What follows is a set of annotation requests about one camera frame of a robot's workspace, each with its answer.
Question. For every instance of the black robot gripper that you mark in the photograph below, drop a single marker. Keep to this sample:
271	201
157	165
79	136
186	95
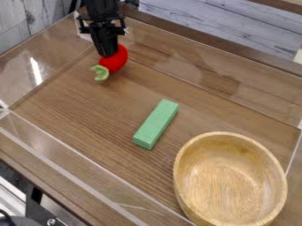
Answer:
113	24

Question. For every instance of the red plush strawberry toy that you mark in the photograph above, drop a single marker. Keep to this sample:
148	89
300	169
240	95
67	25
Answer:
112	64

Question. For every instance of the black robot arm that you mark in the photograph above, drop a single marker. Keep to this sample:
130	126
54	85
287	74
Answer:
101	9

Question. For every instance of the green rectangular block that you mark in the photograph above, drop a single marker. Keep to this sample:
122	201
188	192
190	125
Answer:
156	124

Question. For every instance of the wooden bowl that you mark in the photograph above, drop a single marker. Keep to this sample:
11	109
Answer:
229	181

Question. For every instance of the clear acrylic enclosure wall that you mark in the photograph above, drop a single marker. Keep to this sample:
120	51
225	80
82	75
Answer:
67	126

